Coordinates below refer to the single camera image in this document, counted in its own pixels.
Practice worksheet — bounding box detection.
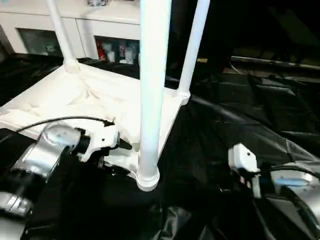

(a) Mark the white plastic table top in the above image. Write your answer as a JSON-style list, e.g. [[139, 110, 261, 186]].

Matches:
[[0, 62, 192, 193]]

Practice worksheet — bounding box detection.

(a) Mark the white plastic table leg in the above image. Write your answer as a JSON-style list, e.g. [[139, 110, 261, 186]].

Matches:
[[176, 0, 211, 98], [136, 0, 173, 192], [46, 0, 81, 74]]

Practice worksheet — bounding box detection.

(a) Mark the black mat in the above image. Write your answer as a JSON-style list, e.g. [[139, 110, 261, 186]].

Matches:
[[0, 52, 320, 240]]

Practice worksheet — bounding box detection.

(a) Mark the patterned white cup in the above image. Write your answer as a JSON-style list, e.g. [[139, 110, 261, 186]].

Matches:
[[117, 46, 127, 62]]

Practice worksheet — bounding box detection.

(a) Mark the white cabinet with glass doors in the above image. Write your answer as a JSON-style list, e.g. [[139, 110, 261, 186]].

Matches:
[[0, 0, 143, 66]]

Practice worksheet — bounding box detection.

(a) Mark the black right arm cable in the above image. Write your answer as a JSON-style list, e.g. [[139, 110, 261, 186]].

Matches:
[[240, 165, 320, 183]]

